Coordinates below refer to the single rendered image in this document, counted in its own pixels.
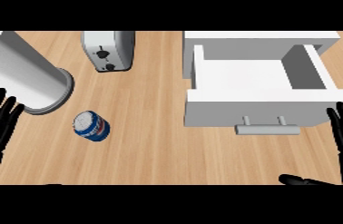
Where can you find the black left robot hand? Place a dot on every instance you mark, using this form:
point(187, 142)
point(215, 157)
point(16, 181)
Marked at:
point(8, 117)

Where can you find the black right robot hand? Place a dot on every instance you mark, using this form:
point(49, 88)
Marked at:
point(337, 124)

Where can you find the blue soda can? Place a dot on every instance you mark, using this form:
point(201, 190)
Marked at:
point(92, 125)

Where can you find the white open drawer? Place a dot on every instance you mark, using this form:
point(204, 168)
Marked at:
point(263, 91)

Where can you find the white drawer cabinet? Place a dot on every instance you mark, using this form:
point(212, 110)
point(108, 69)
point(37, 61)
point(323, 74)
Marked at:
point(250, 43)

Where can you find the large grey cylindrical pot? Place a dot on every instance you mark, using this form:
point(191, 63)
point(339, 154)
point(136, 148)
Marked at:
point(27, 76)

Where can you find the silver toaster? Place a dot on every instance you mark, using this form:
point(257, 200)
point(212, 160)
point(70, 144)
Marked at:
point(108, 51)

